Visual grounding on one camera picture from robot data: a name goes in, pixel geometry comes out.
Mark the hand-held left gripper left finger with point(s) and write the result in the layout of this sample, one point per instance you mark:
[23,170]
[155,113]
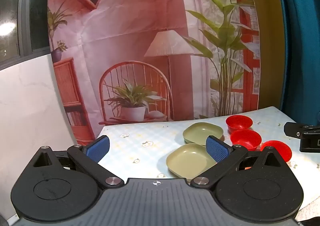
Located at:
[97,149]

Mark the printed room scene backdrop cloth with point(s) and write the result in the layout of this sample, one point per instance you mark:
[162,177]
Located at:
[137,16]

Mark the teal curtain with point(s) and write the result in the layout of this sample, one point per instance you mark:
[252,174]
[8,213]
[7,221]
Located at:
[300,41]

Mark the red plastic bowl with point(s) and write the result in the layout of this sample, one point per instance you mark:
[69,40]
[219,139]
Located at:
[282,151]
[246,139]
[238,121]

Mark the green square plate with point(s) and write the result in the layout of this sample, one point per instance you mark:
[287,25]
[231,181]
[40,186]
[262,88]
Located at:
[190,158]
[201,131]

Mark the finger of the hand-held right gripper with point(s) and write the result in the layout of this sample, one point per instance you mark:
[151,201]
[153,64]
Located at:
[291,128]

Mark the floral checked tablecloth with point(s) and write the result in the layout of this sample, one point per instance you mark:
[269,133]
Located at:
[140,146]

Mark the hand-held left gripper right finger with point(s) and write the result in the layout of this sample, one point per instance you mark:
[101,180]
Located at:
[217,149]

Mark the dark glass window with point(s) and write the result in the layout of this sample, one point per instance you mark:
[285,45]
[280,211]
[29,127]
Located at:
[10,16]

